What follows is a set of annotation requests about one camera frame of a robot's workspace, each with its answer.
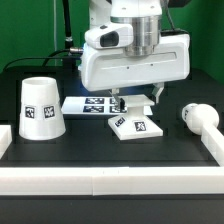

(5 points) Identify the white lamp bulb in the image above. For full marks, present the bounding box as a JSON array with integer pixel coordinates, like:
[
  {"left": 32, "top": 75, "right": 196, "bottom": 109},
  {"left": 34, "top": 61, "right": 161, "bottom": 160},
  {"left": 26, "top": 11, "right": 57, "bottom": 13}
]
[{"left": 182, "top": 103, "right": 219, "bottom": 135}]

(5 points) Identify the white lamp base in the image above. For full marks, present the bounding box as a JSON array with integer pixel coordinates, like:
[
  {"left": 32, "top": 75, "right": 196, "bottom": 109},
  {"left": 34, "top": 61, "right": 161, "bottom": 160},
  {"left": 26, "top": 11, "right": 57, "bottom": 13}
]
[{"left": 108, "top": 94, "right": 163, "bottom": 140}]

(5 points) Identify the white marker plate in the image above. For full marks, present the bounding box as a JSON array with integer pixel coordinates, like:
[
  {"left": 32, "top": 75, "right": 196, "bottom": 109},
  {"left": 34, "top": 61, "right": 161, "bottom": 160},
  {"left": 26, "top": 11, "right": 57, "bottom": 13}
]
[{"left": 62, "top": 95, "right": 155, "bottom": 116}]

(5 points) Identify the white right fence rail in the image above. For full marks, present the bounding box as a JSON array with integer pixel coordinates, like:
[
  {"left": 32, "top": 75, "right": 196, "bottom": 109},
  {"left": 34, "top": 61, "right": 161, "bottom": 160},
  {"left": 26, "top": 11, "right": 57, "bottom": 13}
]
[{"left": 201, "top": 125, "right": 224, "bottom": 167}]

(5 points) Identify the black cable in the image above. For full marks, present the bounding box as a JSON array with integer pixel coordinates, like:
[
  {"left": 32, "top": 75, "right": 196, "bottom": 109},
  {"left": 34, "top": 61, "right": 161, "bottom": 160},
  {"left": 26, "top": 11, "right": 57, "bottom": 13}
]
[{"left": 1, "top": 48, "right": 84, "bottom": 73}]

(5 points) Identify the white left fence rail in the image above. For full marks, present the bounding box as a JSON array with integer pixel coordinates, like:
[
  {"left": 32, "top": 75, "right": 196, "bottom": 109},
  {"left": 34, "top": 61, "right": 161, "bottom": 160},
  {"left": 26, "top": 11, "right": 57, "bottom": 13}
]
[{"left": 0, "top": 125, "right": 12, "bottom": 159}]

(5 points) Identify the white fence rail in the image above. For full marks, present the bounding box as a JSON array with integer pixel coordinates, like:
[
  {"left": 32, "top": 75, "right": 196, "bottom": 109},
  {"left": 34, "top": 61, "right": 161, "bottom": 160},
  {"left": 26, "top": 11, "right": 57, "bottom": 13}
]
[
  {"left": 201, "top": 125, "right": 224, "bottom": 167},
  {"left": 0, "top": 167, "right": 224, "bottom": 196},
  {"left": 0, "top": 125, "right": 12, "bottom": 159}
]

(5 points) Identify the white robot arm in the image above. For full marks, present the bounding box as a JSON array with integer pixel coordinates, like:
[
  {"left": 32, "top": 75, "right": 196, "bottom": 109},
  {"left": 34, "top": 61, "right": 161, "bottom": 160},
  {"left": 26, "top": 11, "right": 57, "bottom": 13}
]
[{"left": 81, "top": 0, "right": 190, "bottom": 109}]

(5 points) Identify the white lamp shade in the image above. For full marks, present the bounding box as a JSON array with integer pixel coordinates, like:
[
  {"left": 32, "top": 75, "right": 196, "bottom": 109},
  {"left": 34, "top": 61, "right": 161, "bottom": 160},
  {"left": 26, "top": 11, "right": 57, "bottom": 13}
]
[{"left": 19, "top": 77, "right": 66, "bottom": 140}]

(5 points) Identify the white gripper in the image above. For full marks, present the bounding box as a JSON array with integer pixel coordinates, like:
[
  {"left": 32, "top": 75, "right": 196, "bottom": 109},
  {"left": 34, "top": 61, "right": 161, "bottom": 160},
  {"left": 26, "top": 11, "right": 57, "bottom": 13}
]
[{"left": 81, "top": 23, "right": 190, "bottom": 112}]

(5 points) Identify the white front fence rail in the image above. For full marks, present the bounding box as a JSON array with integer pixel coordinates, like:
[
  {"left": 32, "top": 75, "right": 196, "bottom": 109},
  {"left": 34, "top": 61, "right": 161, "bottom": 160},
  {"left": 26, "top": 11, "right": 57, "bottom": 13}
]
[{"left": 0, "top": 167, "right": 224, "bottom": 196}]

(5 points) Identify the black hose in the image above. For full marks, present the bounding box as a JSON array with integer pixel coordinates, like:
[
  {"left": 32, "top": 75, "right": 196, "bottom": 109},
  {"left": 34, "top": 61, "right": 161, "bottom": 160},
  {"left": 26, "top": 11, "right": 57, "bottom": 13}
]
[{"left": 62, "top": 0, "right": 74, "bottom": 51}]

